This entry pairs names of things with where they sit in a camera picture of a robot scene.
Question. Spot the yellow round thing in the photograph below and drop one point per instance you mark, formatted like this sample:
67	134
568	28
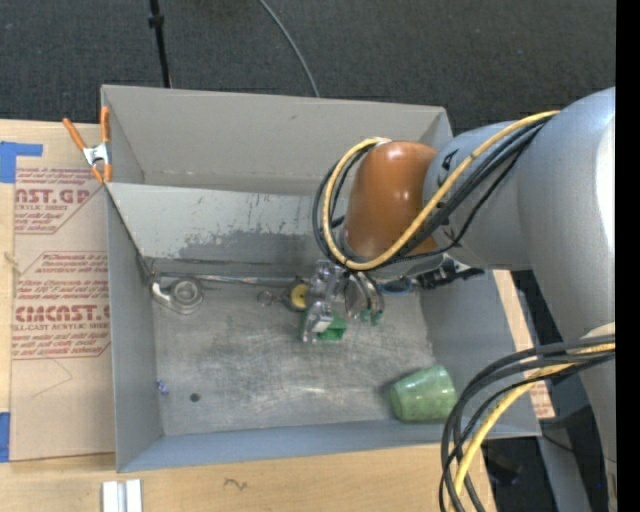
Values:
299	297

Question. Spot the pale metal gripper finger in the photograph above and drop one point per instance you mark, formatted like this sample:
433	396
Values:
308	332
323	315

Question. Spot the green cup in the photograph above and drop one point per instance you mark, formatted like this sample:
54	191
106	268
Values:
423	395

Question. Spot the clear glass jar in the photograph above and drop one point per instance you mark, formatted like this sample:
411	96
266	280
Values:
184	295

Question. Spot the small purple thing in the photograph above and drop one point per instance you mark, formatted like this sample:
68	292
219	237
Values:
162	387

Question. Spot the black cylinder on white bracket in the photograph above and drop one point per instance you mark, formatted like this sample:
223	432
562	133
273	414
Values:
440	276

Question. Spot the grey metal bin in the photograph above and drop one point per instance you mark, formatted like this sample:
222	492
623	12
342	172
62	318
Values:
280	360

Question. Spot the brown cardboard board red print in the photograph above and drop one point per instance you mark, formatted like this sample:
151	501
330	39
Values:
60	300

